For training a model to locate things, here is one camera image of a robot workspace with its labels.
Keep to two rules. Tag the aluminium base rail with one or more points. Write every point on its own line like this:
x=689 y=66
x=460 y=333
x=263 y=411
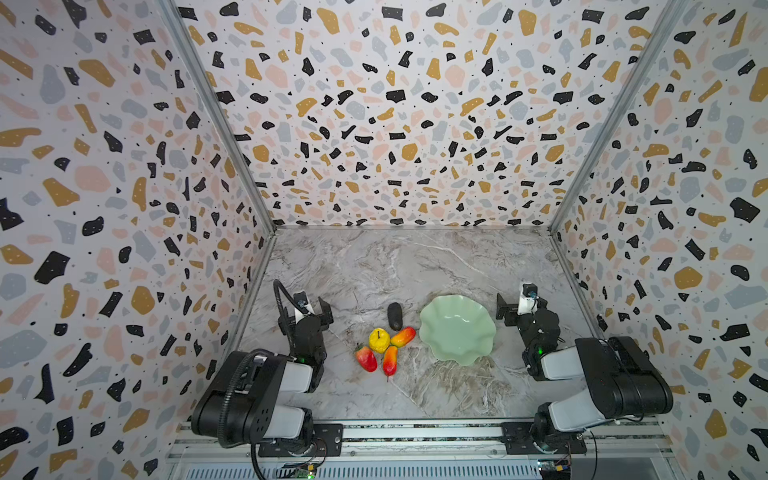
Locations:
x=483 y=439

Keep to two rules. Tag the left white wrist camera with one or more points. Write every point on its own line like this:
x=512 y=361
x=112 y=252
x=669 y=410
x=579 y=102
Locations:
x=302 y=305

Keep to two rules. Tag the green wavy fruit bowl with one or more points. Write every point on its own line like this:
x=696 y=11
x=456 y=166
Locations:
x=457 y=328

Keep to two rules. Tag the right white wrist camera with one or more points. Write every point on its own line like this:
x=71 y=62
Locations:
x=528 y=299

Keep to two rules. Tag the white slotted cable duct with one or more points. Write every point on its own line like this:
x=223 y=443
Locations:
x=432 y=470

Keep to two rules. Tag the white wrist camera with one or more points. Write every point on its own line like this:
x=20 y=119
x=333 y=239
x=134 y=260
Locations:
x=528 y=299
x=302 y=305

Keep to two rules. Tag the red yellow fake pepper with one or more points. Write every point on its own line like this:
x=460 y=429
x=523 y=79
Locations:
x=389 y=363

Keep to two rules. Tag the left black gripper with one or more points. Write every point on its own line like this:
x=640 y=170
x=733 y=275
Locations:
x=306 y=323

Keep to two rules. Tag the red fake strawberry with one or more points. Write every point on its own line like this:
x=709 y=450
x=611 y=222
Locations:
x=366 y=358

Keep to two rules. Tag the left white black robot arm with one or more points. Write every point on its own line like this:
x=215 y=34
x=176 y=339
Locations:
x=240 y=406

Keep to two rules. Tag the orange red fake mango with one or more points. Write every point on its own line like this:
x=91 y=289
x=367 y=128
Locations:
x=403 y=338

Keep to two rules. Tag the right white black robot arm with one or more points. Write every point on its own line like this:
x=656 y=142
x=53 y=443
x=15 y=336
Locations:
x=621 y=383

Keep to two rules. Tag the yellow fake apple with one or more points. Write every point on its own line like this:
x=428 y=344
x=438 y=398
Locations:
x=379 y=340

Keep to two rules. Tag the dark avocado fake fruit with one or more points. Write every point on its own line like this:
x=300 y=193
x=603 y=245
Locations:
x=395 y=316

